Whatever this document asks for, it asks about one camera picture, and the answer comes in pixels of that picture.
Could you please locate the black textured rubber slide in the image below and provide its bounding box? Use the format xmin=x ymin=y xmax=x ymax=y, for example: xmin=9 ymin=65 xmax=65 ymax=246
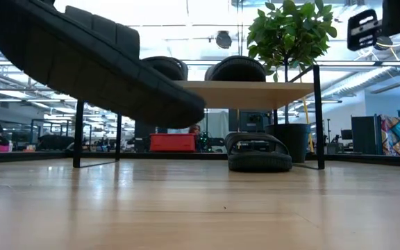
xmin=204 ymin=55 xmax=267 ymax=83
xmin=140 ymin=56 xmax=189 ymax=81
xmin=224 ymin=132 xmax=293 ymax=173

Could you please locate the black plant pot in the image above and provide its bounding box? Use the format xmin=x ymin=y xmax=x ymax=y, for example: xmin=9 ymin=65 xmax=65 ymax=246
xmin=265 ymin=123 xmax=311 ymax=163

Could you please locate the round dark ceiling lamp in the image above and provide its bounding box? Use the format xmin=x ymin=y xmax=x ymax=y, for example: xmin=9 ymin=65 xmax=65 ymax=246
xmin=215 ymin=30 xmax=233 ymax=49
xmin=375 ymin=36 xmax=394 ymax=51

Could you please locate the silver grey cover sheet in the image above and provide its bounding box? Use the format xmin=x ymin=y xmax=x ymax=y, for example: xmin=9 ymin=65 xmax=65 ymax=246
xmin=205 ymin=110 xmax=229 ymax=138

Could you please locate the horizontal black frame bar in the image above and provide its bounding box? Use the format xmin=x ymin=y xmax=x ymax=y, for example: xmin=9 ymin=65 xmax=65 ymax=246
xmin=0 ymin=60 xmax=400 ymax=67

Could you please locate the black partition panel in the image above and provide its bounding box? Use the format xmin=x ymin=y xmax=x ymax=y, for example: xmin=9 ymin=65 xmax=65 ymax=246
xmin=351 ymin=115 xmax=383 ymax=153

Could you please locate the green leafy potted tree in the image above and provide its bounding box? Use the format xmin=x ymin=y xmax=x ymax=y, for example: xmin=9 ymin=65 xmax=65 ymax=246
xmin=247 ymin=0 xmax=338 ymax=124

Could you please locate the wooden shelf with black legs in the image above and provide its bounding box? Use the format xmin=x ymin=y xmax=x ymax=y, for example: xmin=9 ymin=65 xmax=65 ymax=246
xmin=72 ymin=64 xmax=326 ymax=170

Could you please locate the black slide with segmented sole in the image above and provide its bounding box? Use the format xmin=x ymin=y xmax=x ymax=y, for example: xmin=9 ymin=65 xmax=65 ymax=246
xmin=0 ymin=0 xmax=206 ymax=129

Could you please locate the wide black panel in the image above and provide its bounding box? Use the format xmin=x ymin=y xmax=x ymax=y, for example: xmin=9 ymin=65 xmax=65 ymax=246
xmin=134 ymin=119 xmax=157 ymax=152

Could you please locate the red plastic bin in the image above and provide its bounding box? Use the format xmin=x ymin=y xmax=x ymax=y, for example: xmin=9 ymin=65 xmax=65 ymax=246
xmin=149 ymin=133 xmax=197 ymax=153

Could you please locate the yellow hanging cable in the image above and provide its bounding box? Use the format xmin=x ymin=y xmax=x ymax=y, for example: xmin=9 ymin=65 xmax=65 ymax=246
xmin=299 ymin=67 xmax=315 ymax=153

